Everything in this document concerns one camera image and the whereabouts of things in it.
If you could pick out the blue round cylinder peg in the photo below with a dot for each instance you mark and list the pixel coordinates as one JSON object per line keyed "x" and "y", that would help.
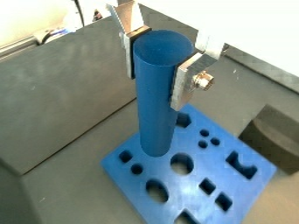
{"x": 159, "y": 51}

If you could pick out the dark grey foam block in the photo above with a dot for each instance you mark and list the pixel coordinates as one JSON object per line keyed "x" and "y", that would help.
{"x": 271, "y": 134}

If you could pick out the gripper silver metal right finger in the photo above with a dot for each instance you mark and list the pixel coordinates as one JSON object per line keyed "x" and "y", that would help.
{"x": 191, "y": 74}

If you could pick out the aluminium rail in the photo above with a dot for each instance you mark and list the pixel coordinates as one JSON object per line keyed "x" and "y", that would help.
{"x": 22, "y": 44}

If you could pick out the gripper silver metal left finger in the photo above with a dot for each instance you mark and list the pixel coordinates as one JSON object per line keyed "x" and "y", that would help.
{"x": 132, "y": 28}

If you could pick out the large grey foam pad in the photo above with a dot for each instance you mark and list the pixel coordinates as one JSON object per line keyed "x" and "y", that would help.
{"x": 57, "y": 90}

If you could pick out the blue shape-hole board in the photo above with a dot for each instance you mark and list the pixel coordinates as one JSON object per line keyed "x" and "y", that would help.
{"x": 207, "y": 179}

